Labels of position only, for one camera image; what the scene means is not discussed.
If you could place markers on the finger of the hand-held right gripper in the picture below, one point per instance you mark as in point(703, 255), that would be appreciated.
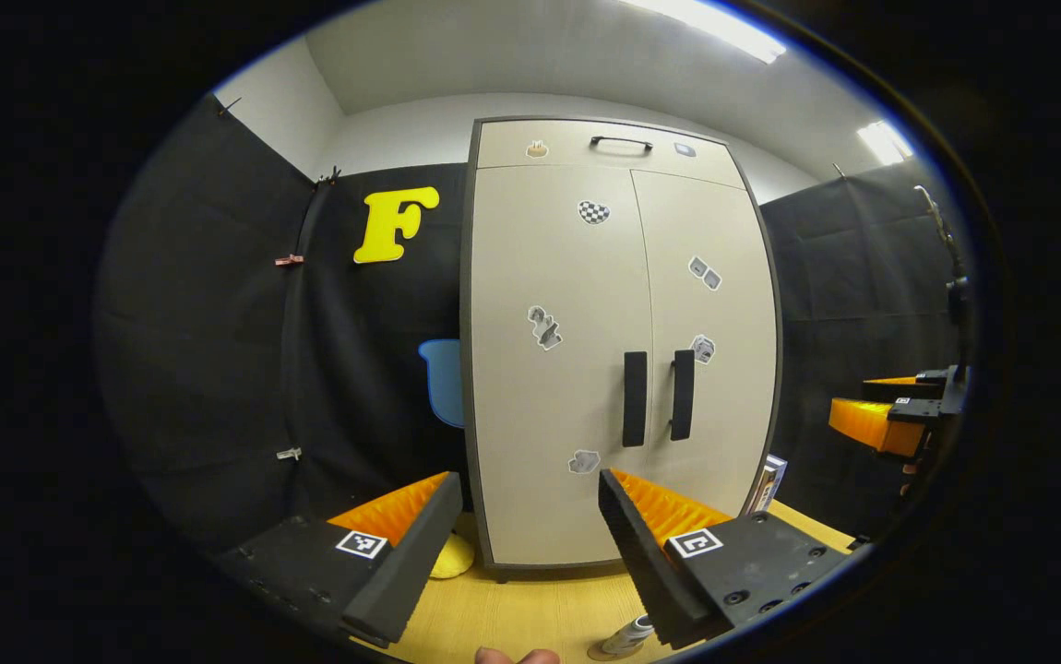
point(918, 387)
point(872, 424)

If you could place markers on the round cork coaster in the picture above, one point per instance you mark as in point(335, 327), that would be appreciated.
point(597, 653)

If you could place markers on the black clip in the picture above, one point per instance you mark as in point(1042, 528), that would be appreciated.
point(229, 106)
point(327, 175)

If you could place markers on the grey cabinet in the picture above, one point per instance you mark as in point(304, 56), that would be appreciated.
point(467, 369)

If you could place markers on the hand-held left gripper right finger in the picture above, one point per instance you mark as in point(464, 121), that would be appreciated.
point(641, 553)

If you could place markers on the white plastic bottle green label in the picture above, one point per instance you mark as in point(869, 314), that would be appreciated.
point(627, 636)

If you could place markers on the white clip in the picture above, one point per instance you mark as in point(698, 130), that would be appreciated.
point(289, 454)

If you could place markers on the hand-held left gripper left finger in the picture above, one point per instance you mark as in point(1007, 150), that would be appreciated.
point(415, 553)

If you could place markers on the yellow round object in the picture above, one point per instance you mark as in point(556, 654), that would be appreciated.
point(452, 558)

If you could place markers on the red clip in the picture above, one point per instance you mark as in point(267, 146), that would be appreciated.
point(289, 261)

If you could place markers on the beige cabinet drawer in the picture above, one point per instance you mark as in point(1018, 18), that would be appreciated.
point(567, 166)

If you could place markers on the small white box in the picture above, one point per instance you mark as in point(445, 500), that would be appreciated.
point(770, 484)

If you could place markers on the white cabinet door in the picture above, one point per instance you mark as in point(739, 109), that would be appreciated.
point(558, 415)
point(724, 406)

